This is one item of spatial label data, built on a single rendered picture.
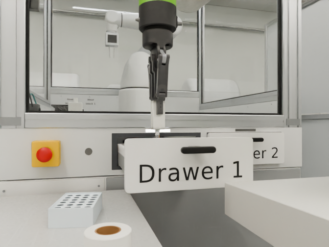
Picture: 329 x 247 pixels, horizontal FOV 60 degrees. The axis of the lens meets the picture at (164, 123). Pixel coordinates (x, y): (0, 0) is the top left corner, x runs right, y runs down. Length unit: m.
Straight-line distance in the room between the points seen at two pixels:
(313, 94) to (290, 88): 1.65
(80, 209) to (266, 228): 0.34
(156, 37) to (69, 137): 0.40
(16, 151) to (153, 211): 0.45
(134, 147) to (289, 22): 0.81
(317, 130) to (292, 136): 1.62
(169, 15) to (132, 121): 0.36
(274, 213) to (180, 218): 0.52
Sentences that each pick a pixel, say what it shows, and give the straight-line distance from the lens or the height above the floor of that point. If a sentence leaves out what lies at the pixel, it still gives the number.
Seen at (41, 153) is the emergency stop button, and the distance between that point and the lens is 0.83.
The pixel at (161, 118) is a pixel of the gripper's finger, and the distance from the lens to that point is 0.69.
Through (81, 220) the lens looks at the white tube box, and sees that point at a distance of 0.60.
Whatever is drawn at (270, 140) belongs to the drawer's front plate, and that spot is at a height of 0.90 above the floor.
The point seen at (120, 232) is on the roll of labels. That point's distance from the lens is 0.45.
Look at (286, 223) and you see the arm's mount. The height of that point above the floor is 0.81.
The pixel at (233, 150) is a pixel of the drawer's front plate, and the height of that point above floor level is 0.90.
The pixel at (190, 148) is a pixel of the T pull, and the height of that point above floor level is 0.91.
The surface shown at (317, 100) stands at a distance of 2.76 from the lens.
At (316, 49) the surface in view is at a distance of 2.83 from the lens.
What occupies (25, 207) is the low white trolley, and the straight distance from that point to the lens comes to 0.78.
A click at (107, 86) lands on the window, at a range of 0.91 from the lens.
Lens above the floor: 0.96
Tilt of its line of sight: level
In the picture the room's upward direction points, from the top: straight up
